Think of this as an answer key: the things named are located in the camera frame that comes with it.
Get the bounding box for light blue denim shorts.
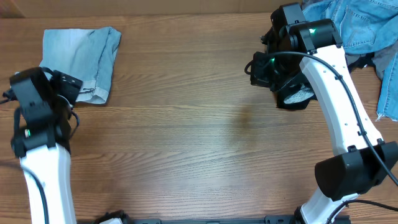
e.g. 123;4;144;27
40;27;121;105

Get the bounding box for black garment with patterned lining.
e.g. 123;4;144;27
273;69;363;111

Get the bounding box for blue frayed denim jeans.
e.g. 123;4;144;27
302;0;397;121

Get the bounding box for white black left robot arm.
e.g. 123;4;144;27
10;67;83;223

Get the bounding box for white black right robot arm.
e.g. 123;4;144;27
244;3;397;223

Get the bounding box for grey cloth garment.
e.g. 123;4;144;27
345;42;397;80

